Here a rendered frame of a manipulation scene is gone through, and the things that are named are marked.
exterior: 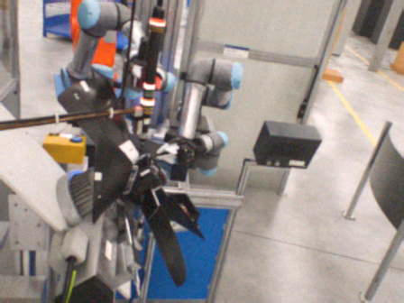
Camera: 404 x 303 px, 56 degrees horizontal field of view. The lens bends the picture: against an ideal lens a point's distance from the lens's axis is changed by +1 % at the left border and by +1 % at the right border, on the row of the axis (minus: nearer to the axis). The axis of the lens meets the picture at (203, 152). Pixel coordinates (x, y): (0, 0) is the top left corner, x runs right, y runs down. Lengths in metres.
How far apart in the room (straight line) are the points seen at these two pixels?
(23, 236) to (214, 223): 0.99
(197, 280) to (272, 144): 0.92
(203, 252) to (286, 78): 1.77
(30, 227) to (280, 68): 2.47
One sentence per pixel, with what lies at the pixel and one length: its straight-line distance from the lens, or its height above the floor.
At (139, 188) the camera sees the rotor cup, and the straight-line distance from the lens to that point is 1.20.
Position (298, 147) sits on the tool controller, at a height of 1.18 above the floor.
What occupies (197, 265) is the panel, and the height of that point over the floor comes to 0.39.
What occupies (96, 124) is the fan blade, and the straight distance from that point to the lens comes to 1.21.
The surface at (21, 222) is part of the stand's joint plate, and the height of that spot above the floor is 1.06.
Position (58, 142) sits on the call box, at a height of 1.07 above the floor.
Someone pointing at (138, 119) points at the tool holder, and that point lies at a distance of 1.21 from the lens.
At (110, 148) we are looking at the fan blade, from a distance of 0.99.
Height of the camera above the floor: 1.83
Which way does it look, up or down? 26 degrees down
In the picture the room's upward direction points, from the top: 12 degrees clockwise
